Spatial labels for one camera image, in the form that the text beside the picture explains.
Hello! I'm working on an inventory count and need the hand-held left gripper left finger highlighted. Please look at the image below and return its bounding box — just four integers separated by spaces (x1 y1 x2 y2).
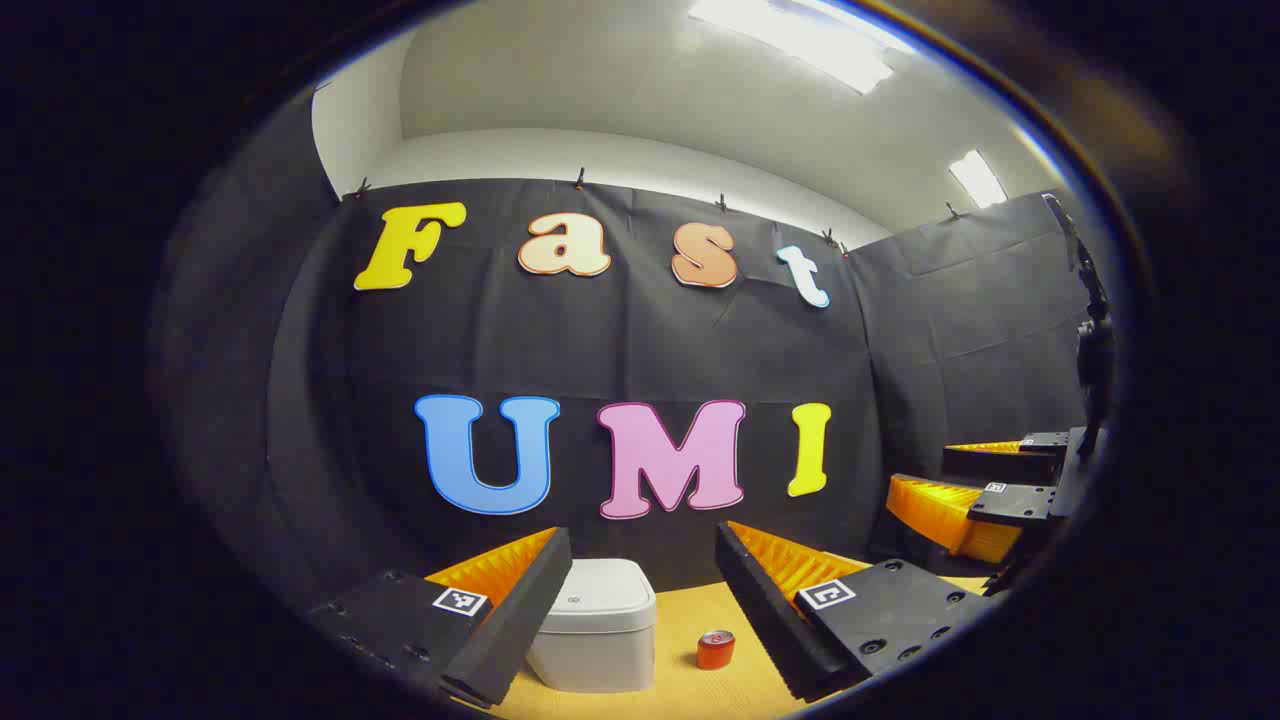
305 527 574 711

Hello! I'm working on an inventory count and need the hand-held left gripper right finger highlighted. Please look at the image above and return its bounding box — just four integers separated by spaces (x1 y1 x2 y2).
714 520 1001 703

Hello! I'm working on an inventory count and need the grey desktop garbage bin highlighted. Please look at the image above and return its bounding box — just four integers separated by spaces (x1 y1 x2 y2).
527 558 658 694

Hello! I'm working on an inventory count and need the wooden desktop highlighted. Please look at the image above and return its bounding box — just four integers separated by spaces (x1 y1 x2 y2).
455 555 991 720

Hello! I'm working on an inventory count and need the small ceiling light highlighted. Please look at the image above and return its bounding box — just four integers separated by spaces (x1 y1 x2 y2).
948 150 1008 209

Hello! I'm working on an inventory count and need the black backdrop cloth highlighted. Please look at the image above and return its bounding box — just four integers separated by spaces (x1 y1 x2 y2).
150 95 1101 621

